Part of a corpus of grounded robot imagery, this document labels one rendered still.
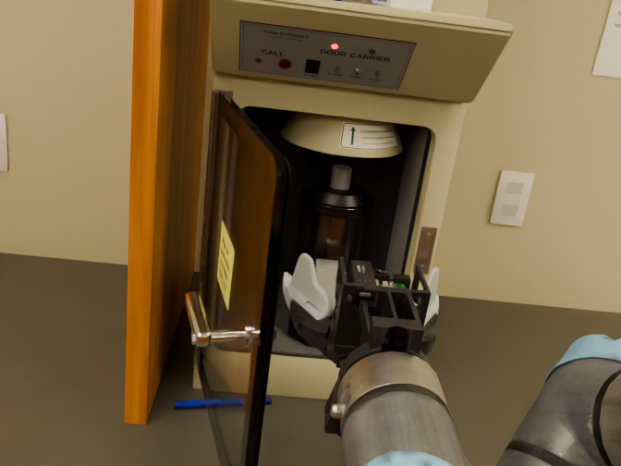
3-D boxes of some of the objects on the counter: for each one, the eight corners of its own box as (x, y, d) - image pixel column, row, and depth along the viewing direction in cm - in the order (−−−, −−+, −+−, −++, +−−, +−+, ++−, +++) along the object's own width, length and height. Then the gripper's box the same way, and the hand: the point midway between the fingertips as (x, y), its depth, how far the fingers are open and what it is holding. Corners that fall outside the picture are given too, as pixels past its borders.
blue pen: (174, 405, 93) (174, 398, 92) (270, 401, 97) (271, 395, 96) (174, 410, 92) (175, 404, 91) (271, 406, 96) (272, 399, 95)
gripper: (535, 343, 46) (467, 234, 65) (259, 316, 45) (269, 213, 63) (505, 439, 50) (448, 310, 68) (248, 417, 48) (260, 290, 66)
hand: (358, 287), depth 67 cm, fingers open, 14 cm apart
